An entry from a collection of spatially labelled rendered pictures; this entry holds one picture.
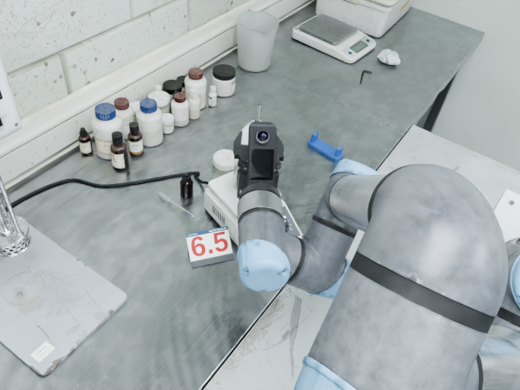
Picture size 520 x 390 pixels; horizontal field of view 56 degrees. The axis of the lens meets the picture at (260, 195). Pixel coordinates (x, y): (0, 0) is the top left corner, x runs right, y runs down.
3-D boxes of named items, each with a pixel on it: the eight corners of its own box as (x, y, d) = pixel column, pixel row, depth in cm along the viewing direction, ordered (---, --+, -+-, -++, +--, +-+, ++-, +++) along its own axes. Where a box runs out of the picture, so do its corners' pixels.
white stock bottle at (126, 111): (114, 127, 130) (110, 94, 123) (135, 126, 131) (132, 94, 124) (114, 140, 126) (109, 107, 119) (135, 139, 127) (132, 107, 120)
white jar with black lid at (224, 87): (214, 98, 144) (215, 76, 139) (209, 86, 148) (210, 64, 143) (237, 96, 146) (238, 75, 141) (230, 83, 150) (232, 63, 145)
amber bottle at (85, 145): (82, 147, 123) (77, 123, 118) (94, 148, 123) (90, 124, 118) (79, 155, 121) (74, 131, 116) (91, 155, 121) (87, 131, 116)
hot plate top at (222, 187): (282, 197, 106) (283, 195, 106) (237, 220, 100) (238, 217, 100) (250, 165, 112) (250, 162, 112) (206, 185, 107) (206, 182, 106)
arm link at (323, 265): (372, 246, 78) (318, 222, 73) (343, 310, 78) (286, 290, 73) (347, 233, 85) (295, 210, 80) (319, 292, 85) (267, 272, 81)
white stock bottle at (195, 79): (194, 96, 144) (195, 63, 136) (210, 104, 141) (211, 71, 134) (179, 104, 140) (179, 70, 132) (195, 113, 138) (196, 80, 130)
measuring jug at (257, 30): (226, 48, 165) (228, 5, 154) (262, 46, 168) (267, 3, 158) (241, 78, 153) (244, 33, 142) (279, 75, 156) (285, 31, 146)
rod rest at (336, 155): (343, 156, 131) (347, 146, 128) (336, 162, 129) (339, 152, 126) (313, 138, 135) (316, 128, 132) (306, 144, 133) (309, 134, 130)
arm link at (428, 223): (446, 119, 33) (325, 152, 82) (378, 265, 34) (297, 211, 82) (595, 190, 34) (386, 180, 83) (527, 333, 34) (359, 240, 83)
